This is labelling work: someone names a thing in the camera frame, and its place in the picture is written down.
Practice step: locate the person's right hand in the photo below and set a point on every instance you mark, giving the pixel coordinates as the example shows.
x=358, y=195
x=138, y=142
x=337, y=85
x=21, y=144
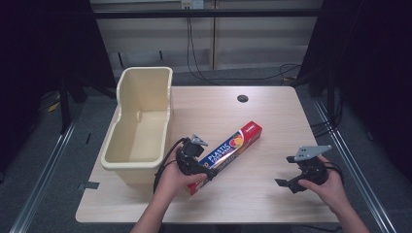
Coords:
x=333, y=191

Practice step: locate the black metal stand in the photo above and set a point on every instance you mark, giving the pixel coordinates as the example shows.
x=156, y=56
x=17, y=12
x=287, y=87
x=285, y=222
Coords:
x=331, y=97
x=65, y=106

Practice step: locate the white wall power outlet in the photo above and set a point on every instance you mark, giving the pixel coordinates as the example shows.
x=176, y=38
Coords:
x=192, y=4

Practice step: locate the black horizontal bar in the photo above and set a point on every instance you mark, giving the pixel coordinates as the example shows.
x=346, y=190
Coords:
x=207, y=13

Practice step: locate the metal floor rail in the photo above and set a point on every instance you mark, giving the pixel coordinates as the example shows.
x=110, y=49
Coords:
x=353, y=168
x=42, y=181

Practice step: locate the cream plastic bin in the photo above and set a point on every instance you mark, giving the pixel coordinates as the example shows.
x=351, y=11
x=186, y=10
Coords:
x=142, y=129

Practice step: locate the black curtain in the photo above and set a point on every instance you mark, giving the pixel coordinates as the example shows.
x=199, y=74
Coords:
x=372, y=81
x=39, y=64

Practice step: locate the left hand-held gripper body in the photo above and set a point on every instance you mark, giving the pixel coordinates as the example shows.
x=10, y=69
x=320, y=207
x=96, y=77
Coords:
x=188, y=155

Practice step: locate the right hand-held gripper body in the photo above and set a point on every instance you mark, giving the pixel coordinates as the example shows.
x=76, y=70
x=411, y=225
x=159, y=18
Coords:
x=312, y=170

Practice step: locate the person's left hand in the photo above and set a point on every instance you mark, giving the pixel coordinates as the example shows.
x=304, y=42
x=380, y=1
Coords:
x=171, y=179

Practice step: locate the red blue plastic wrap box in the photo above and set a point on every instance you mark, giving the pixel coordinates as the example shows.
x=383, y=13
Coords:
x=238, y=142

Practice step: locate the grey tape strip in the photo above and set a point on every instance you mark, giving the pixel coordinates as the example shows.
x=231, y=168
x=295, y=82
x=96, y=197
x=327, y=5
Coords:
x=88, y=185

